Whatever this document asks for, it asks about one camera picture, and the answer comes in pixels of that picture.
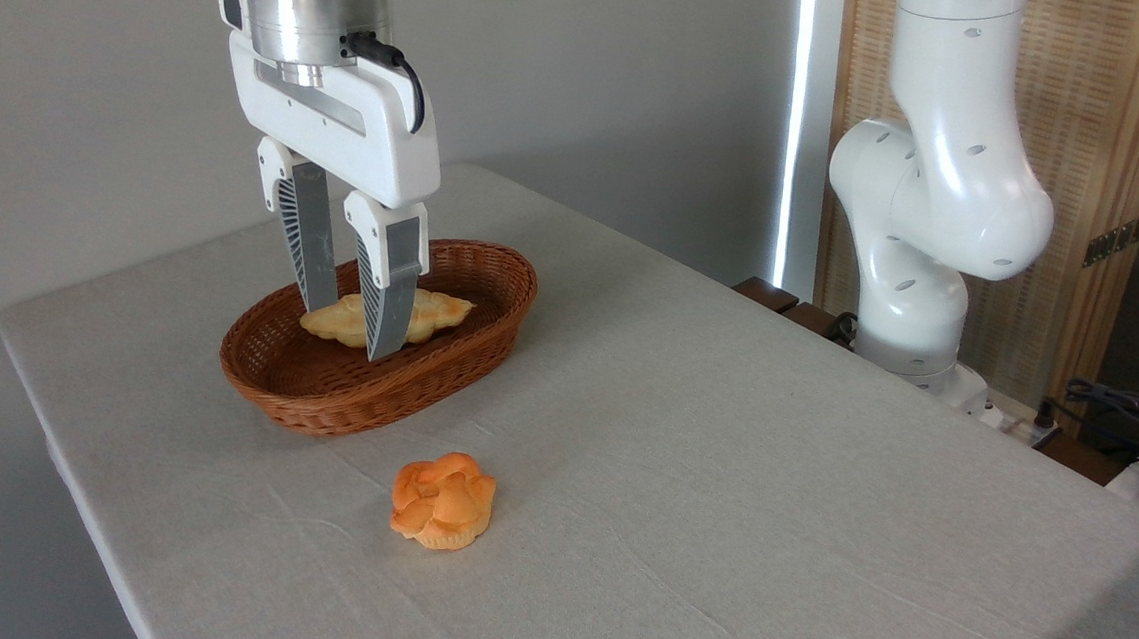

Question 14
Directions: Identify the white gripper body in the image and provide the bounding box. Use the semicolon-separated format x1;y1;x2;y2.
204;0;455;214

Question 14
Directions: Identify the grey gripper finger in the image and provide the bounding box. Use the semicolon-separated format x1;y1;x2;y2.
247;134;351;315
331;188;437;366

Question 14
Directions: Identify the yellow croissant bread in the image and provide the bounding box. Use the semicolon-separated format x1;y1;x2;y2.
297;280;478;358

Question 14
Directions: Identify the brown wicker basket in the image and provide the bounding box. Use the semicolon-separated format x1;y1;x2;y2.
213;222;543;452

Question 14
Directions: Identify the orange flower-shaped muffin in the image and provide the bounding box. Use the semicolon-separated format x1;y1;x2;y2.
386;447;501;556

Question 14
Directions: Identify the light grey tablecloth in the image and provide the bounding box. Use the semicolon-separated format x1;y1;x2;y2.
0;129;1139;639

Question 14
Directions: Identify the small dark wooden block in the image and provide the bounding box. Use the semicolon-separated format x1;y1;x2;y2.
730;275;803;316

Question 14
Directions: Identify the large dark wooden block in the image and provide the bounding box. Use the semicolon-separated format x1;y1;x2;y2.
778;299;859;352

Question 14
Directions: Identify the white power strip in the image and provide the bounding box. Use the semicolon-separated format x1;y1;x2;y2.
970;393;1067;452

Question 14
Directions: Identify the dark metal screen hinge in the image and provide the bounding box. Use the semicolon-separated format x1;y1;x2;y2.
1081;207;1139;273

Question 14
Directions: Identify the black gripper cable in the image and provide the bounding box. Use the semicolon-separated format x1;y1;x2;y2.
336;30;433;137

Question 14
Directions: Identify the black cable bundle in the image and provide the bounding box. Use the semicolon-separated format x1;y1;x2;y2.
1032;374;1139;473

